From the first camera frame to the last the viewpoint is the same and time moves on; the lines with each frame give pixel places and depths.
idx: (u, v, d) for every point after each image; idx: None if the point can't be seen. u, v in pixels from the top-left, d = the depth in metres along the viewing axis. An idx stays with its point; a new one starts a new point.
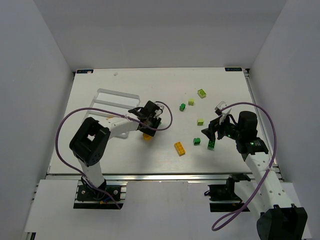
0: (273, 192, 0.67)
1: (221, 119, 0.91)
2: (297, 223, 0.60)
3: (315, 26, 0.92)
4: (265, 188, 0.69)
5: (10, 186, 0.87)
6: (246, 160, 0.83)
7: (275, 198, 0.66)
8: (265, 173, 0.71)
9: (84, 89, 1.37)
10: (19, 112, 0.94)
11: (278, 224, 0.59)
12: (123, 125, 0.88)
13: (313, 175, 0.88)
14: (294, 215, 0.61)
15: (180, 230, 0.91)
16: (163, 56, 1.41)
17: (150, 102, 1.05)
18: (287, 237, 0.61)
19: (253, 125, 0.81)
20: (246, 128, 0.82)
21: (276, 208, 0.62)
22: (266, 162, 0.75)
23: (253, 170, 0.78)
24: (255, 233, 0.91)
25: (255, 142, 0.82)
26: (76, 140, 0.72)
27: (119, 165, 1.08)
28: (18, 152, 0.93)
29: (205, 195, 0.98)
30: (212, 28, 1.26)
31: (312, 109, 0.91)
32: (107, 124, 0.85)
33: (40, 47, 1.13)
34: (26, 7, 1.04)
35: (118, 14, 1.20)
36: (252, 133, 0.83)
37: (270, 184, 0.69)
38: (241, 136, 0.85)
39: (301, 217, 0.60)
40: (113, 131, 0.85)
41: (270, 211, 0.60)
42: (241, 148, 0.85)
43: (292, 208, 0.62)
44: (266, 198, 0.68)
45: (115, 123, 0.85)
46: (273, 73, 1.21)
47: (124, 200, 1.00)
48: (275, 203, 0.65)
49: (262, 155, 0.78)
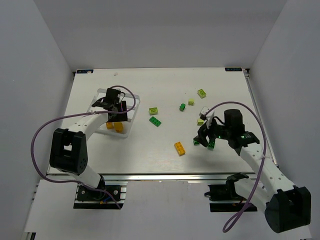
0: (273, 178, 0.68)
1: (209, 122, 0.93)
2: (303, 202, 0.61)
3: (314, 26, 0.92)
4: (265, 176, 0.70)
5: (11, 186, 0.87)
6: (241, 154, 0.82)
7: (276, 183, 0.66)
8: (262, 161, 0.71)
9: (85, 89, 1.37)
10: (19, 112, 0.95)
11: (286, 208, 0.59)
12: (95, 121, 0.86)
13: (314, 175, 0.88)
14: (298, 195, 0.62)
15: (180, 230, 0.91)
16: (163, 56, 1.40)
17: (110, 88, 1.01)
18: (297, 220, 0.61)
19: (240, 119, 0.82)
20: (233, 124, 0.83)
21: (279, 192, 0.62)
22: (260, 151, 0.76)
23: (249, 162, 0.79)
24: (256, 233, 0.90)
25: (246, 134, 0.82)
26: (55, 156, 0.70)
27: (114, 165, 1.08)
28: (19, 152, 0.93)
29: (205, 195, 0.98)
30: (212, 27, 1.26)
31: (312, 109, 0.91)
32: (78, 127, 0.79)
33: (40, 47, 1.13)
34: (26, 7, 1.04)
35: (118, 14, 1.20)
36: (240, 127, 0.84)
37: (269, 171, 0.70)
38: (230, 133, 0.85)
39: (304, 195, 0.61)
40: (87, 131, 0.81)
41: (275, 198, 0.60)
42: (234, 144, 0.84)
43: (295, 189, 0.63)
44: (269, 186, 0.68)
45: (86, 123, 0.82)
46: (273, 73, 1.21)
47: (124, 200, 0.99)
48: (277, 187, 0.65)
49: (256, 146, 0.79)
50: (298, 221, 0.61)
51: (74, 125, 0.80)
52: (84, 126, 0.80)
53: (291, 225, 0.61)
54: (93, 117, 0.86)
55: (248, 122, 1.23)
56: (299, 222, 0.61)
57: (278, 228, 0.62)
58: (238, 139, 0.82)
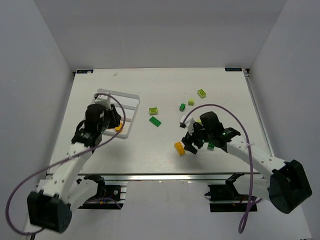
0: (264, 161, 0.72)
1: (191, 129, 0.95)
2: (298, 174, 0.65)
3: (314, 26, 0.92)
4: (257, 161, 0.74)
5: (11, 186, 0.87)
6: (228, 150, 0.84)
7: (268, 165, 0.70)
8: (249, 149, 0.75)
9: (85, 89, 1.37)
10: (19, 112, 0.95)
11: (285, 185, 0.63)
12: (75, 167, 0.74)
13: (314, 175, 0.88)
14: (291, 170, 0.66)
15: (180, 230, 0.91)
16: (163, 56, 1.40)
17: (88, 109, 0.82)
18: (302, 194, 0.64)
19: (215, 119, 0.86)
20: (211, 125, 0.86)
21: (274, 172, 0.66)
22: (244, 142, 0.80)
23: (238, 155, 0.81)
24: (256, 233, 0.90)
25: (226, 131, 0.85)
26: (34, 218, 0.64)
27: (115, 165, 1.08)
28: (18, 152, 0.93)
29: (205, 195, 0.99)
30: (212, 27, 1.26)
31: (312, 109, 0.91)
32: (54, 186, 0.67)
33: (40, 47, 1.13)
34: (25, 7, 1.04)
35: (118, 14, 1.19)
36: (219, 126, 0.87)
37: (258, 156, 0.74)
38: (212, 134, 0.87)
39: (296, 167, 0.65)
40: (67, 185, 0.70)
41: (273, 179, 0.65)
42: (219, 143, 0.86)
43: (287, 165, 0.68)
44: (263, 170, 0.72)
45: (64, 178, 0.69)
46: (273, 73, 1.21)
47: (124, 200, 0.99)
48: (271, 168, 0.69)
49: (239, 138, 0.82)
50: (302, 195, 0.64)
51: (50, 182, 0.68)
52: (61, 183, 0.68)
53: (299, 201, 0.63)
54: (72, 163, 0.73)
55: (248, 122, 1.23)
56: (304, 195, 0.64)
57: (288, 209, 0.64)
58: (221, 138, 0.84)
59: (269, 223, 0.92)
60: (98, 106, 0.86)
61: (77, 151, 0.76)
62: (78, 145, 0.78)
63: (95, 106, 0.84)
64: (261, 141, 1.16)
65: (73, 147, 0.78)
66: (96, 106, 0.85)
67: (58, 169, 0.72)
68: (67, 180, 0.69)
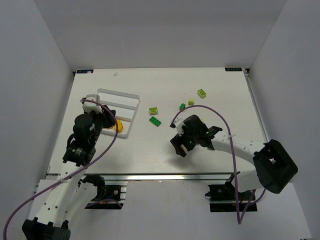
0: (246, 147, 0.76)
1: (180, 130, 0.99)
2: (279, 152, 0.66)
3: (315, 26, 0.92)
4: (240, 149, 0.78)
5: (11, 185, 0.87)
6: (215, 147, 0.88)
7: (250, 149, 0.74)
8: (230, 140, 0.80)
9: (85, 89, 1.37)
10: (19, 112, 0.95)
11: (268, 164, 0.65)
12: (69, 190, 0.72)
13: (315, 175, 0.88)
14: (272, 149, 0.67)
15: (180, 230, 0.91)
16: (163, 56, 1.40)
17: (76, 123, 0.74)
18: (288, 169, 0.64)
19: (198, 120, 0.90)
20: (194, 127, 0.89)
21: (256, 153, 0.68)
22: (226, 135, 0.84)
23: (224, 148, 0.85)
24: (256, 233, 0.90)
25: (210, 130, 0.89)
26: None
27: (116, 166, 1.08)
28: (18, 152, 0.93)
29: (205, 195, 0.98)
30: (212, 27, 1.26)
31: (312, 109, 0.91)
32: (48, 213, 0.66)
33: (40, 47, 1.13)
34: (25, 7, 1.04)
35: (118, 13, 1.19)
36: (203, 126, 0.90)
37: (240, 143, 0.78)
38: (197, 135, 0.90)
39: (276, 146, 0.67)
40: (61, 209, 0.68)
41: (256, 161, 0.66)
42: (205, 143, 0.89)
43: (267, 146, 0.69)
44: (246, 155, 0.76)
45: (57, 203, 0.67)
46: (273, 73, 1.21)
47: (124, 200, 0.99)
48: (253, 151, 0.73)
49: (222, 133, 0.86)
50: (289, 172, 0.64)
51: (43, 209, 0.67)
52: (55, 209, 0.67)
53: (286, 176, 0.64)
54: (65, 187, 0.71)
55: (247, 122, 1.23)
56: (290, 171, 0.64)
57: (278, 188, 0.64)
58: (206, 137, 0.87)
59: (269, 223, 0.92)
60: (86, 118, 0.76)
61: (68, 172, 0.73)
62: (70, 164, 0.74)
63: (82, 119, 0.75)
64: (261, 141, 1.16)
65: (64, 167, 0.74)
66: (83, 118, 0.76)
67: (50, 194, 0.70)
68: (61, 205, 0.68)
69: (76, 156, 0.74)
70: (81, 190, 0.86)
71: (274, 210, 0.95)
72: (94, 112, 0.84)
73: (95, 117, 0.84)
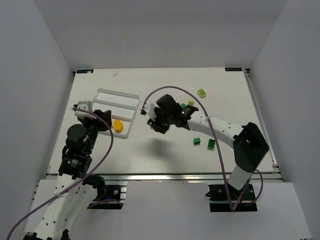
0: (225, 130, 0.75)
1: (152, 114, 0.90)
2: (255, 134, 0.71)
3: (314, 26, 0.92)
4: (219, 132, 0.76)
5: (11, 185, 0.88)
6: (191, 127, 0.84)
7: (229, 133, 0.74)
8: (209, 122, 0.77)
9: (84, 89, 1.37)
10: (19, 112, 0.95)
11: (246, 148, 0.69)
12: (67, 202, 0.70)
13: (315, 175, 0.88)
14: (249, 132, 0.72)
15: (180, 230, 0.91)
16: (162, 56, 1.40)
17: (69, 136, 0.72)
18: (261, 151, 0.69)
19: (171, 100, 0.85)
20: (168, 107, 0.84)
21: (235, 138, 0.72)
22: (203, 116, 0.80)
23: (201, 129, 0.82)
24: (256, 233, 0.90)
25: (185, 109, 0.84)
26: None
27: (115, 166, 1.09)
28: (18, 152, 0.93)
29: (205, 195, 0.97)
30: (212, 27, 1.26)
31: (312, 109, 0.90)
32: (46, 229, 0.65)
33: (40, 47, 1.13)
34: (25, 7, 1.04)
35: (118, 13, 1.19)
36: (176, 106, 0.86)
37: (218, 125, 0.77)
38: (172, 115, 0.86)
39: (252, 128, 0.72)
40: (60, 224, 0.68)
41: (236, 145, 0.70)
42: (180, 123, 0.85)
43: (245, 129, 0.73)
44: (225, 138, 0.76)
45: (55, 218, 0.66)
46: (273, 73, 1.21)
47: (124, 200, 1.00)
48: (232, 135, 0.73)
49: (199, 113, 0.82)
50: (263, 152, 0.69)
51: (42, 223, 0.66)
52: (53, 224, 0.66)
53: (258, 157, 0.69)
54: (61, 201, 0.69)
55: (247, 122, 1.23)
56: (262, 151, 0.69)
57: (254, 167, 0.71)
58: (181, 118, 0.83)
59: (269, 223, 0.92)
60: (79, 129, 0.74)
61: (64, 185, 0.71)
62: (65, 177, 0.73)
63: (75, 131, 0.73)
64: None
65: (61, 180, 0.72)
66: (76, 129, 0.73)
67: (48, 207, 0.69)
68: (59, 219, 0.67)
69: (71, 169, 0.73)
70: (81, 194, 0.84)
71: (274, 210, 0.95)
72: (87, 118, 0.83)
73: (89, 124, 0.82)
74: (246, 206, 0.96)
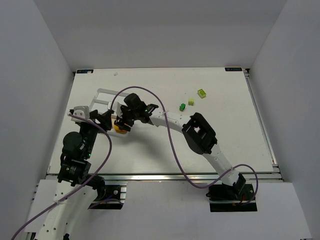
0: (176, 121, 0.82)
1: (119, 112, 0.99)
2: (202, 123, 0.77)
3: (315, 25, 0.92)
4: (172, 123, 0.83)
5: (10, 185, 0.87)
6: (153, 123, 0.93)
7: (180, 123, 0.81)
8: (165, 116, 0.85)
9: (84, 89, 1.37)
10: (19, 112, 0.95)
11: (194, 135, 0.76)
12: (66, 209, 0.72)
13: (315, 175, 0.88)
14: (197, 121, 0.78)
15: (180, 230, 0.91)
16: (162, 56, 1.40)
17: (64, 144, 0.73)
18: (210, 137, 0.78)
19: (137, 98, 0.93)
20: (134, 105, 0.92)
21: (184, 126, 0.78)
22: (162, 111, 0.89)
23: (160, 123, 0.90)
24: (256, 233, 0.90)
25: (148, 107, 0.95)
26: None
27: (115, 166, 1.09)
28: (18, 151, 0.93)
29: (206, 194, 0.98)
30: (212, 27, 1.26)
31: (312, 109, 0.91)
32: (46, 236, 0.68)
33: (40, 47, 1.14)
34: (26, 7, 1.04)
35: (118, 13, 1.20)
36: (141, 103, 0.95)
37: (171, 116, 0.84)
38: (138, 112, 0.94)
39: (198, 117, 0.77)
40: (60, 229, 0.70)
41: (184, 132, 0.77)
42: (145, 120, 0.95)
43: (193, 118, 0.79)
44: (177, 127, 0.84)
45: (54, 226, 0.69)
46: (273, 73, 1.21)
47: (124, 199, 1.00)
48: (182, 124, 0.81)
49: (158, 110, 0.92)
50: (209, 137, 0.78)
51: (43, 230, 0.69)
52: (53, 231, 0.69)
53: (207, 142, 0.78)
54: (61, 207, 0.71)
55: (247, 122, 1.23)
56: (209, 137, 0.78)
57: (202, 151, 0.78)
58: (145, 115, 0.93)
59: (269, 223, 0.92)
60: (75, 137, 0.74)
61: (64, 192, 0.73)
62: (64, 184, 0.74)
63: (71, 140, 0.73)
64: (261, 141, 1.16)
65: (60, 187, 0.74)
66: (72, 138, 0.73)
67: (48, 214, 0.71)
68: (59, 226, 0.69)
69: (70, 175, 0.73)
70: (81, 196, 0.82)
71: (274, 210, 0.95)
72: (85, 123, 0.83)
73: (87, 129, 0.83)
74: (246, 206, 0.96)
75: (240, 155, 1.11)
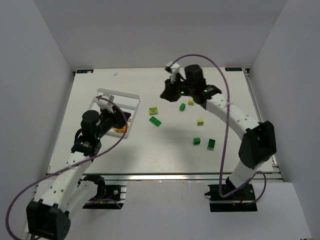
0: (240, 121, 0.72)
1: (174, 77, 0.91)
2: (269, 135, 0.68)
3: (315, 25, 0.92)
4: (233, 120, 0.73)
5: (10, 185, 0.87)
6: (207, 108, 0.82)
7: (244, 124, 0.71)
8: (227, 108, 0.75)
9: (84, 90, 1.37)
10: (19, 112, 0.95)
11: (255, 145, 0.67)
12: (76, 175, 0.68)
13: (315, 175, 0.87)
14: (264, 130, 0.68)
15: (180, 230, 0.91)
16: (163, 55, 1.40)
17: (83, 118, 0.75)
18: (267, 152, 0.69)
19: (200, 73, 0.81)
20: (195, 80, 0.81)
21: (248, 131, 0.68)
22: (224, 100, 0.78)
23: (215, 112, 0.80)
24: (257, 233, 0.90)
25: (208, 88, 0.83)
26: (33, 226, 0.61)
27: (115, 166, 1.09)
28: (18, 151, 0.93)
29: (205, 195, 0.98)
30: (212, 27, 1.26)
31: (312, 108, 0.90)
32: (54, 196, 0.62)
33: (40, 46, 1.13)
34: (25, 7, 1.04)
35: (118, 13, 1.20)
36: (202, 82, 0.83)
37: (236, 114, 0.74)
38: (193, 89, 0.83)
39: (269, 127, 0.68)
40: (67, 194, 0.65)
41: (246, 137, 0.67)
42: (199, 100, 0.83)
43: (260, 126, 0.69)
44: (237, 128, 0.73)
45: (63, 187, 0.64)
46: (273, 73, 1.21)
47: (124, 200, 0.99)
48: (246, 128, 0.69)
49: (220, 97, 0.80)
50: (268, 153, 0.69)
51: (49, 191, 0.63)
52: (60, 193, 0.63)
53: (262, 157, 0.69)
54: (72, 172, 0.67)
55: None
56: (267, 152, 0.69)
57: (252, 163, 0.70)
58: (202, 95, 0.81)
59: (269, 223, 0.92)
60: (93, 114, 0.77)
61: (76, 160, 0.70)
62: (78, 153, 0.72)
63: (90, 115, 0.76)
64: None
65: (72, 156, 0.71)
66: (91, 114, 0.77)
67: (57, 178, 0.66)
68: (67, 188, 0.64)
69: (83, 148, 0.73)
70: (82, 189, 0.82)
71: (274, 210, 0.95)
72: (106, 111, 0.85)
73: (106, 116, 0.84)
74: (245, 206, 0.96)
75: None
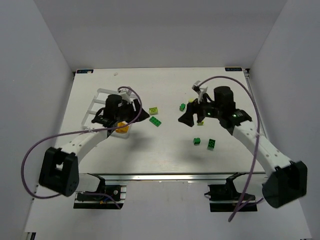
0: (269, 156, 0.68)
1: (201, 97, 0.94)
2: (300, 177, 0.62)
3: (315, 25, 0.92)
4: (262, 154, 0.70)
5: (11, 185, 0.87)
6: (234, 133, 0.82)
7: (273, 160, 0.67)
8: (257, 139, 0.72)
9: (84, 90, 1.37)
10: (19, 112, 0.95)
11: (284, 186, 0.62)
12: (93, 139, 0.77)
13: (315, 175, 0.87)
14: (295, 170, 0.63)
15: (179, 230, 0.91)
16: (162, 55, 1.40)
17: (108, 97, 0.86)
18: (296, 195, 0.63)
19: (229, 96, 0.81)
20: (224, 102, 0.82)
21: (277, 169, 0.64)
22: (254, 129, 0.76)
23: (243, 140, 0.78)
24: (257, 233, 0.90)
25: (237, 113, 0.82)
26: (45, 175, 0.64)
27: (115, 165, 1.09)
28: (18, 151, 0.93)
29: (205, 195, 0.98)
30: (212, 27, 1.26)
31: (312, 108, 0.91)
32: (72, 147, 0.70)
33: (40, 46, 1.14)
34: (26, 7, 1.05)
35: (118, 13, 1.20)
36: (231, 105, 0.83)
37: (265, 148, 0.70)
38: (221, 112, 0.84)
39: (301, 167, 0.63)
40: (82, 151, 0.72)
41: (275, 177, 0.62)
42: (226, 124, 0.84)
43: (292, 165, 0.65)
44: (265, 163, 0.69)
45: (81, 142, 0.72)
46: (273, 73, 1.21)
47: (124, 200, 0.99)
48: (275, 165, 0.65)
49: (250, 125, 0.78)
50: (297, 196, 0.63)
51: (68, 144, 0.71)
52: (78, 147, 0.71)
53: (290, 200, 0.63)
54: (91, 134, 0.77)
55: None
56: (296, 195, 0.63)
57: (277, 204, 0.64)
58: (230, 118, 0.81)
59: (269, 223, 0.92)
60: (117, 96, 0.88)
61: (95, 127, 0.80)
62: (97, 124, 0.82)
63: (114, 96, 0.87)
64: None
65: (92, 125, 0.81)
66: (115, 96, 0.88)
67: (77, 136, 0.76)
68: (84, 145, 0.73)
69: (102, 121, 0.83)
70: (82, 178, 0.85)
71: (274, 210, 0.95)
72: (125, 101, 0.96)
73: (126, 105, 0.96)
74: (246, 206, 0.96)
75: (240, 155, 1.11)
